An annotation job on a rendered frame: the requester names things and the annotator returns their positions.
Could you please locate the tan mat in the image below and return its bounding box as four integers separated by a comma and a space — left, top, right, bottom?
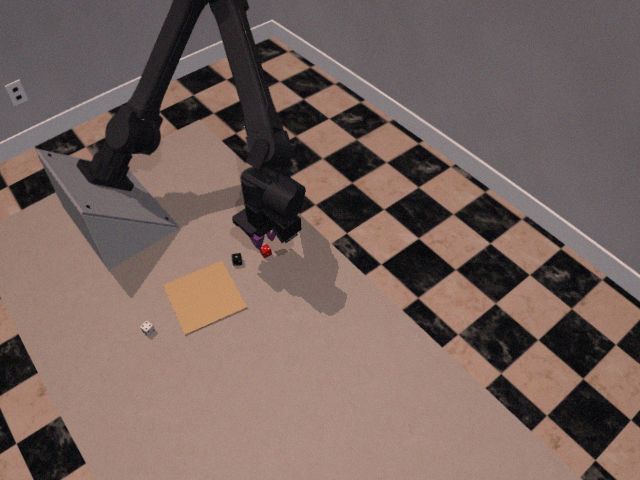
163, 261, 248, 335

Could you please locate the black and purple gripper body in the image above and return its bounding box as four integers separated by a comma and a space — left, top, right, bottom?
232, 199, 272, 238

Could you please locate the red die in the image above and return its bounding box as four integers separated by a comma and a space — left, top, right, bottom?
260, 244, 272, 258

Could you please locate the white die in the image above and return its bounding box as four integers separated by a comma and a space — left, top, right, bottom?
140, 321, 155, 336

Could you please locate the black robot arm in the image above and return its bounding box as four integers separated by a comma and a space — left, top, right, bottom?
77, 0, 306, 243

